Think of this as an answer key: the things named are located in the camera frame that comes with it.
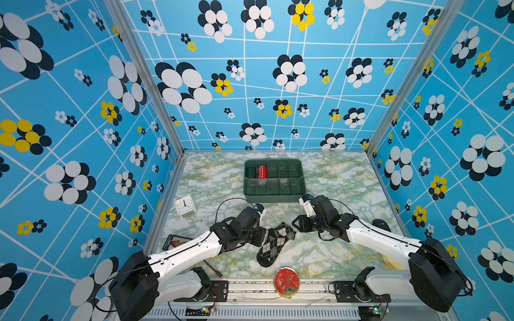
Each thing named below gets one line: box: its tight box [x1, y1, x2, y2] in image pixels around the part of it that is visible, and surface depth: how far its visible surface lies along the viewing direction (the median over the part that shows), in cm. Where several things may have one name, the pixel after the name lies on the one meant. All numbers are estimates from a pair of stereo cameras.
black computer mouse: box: [372, 218, 392, 233], surface depth 90 cm
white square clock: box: [174, 195, 197, 219], surface depth 96 cm
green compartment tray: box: [243, 159, 307, 204], surface depth 107 cm
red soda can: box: [257, 165, 268, 179], surface depth 105 cm
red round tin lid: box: [274, 266, 301, 298], surface depth 75 cm
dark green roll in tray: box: [246, 166, 257, 179], surface depth 107 cm
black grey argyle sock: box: [257, 222, 297, 268], surface depth 86 cm
